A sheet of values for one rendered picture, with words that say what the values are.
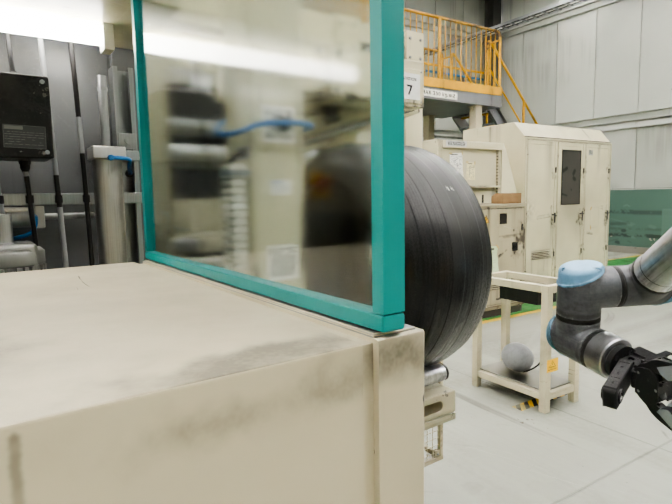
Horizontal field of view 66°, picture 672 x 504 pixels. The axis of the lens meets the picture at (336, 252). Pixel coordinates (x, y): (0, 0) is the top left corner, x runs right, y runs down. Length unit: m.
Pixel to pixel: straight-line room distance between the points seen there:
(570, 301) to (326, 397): 0.93
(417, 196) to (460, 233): 0.13
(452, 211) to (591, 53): 12.98
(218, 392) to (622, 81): 13.37
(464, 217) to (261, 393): 0.93
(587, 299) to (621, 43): 12.65
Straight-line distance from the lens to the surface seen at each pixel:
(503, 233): 5.98
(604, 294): 1.21
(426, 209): 1.11
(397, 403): 0.36
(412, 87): 1.72
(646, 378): 1.13
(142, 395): 0.27
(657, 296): 1.25
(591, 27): 14.22
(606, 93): 13.68
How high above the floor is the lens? 1.36
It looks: 6 degrees down
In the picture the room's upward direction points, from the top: 1 degrees counter-clockwise
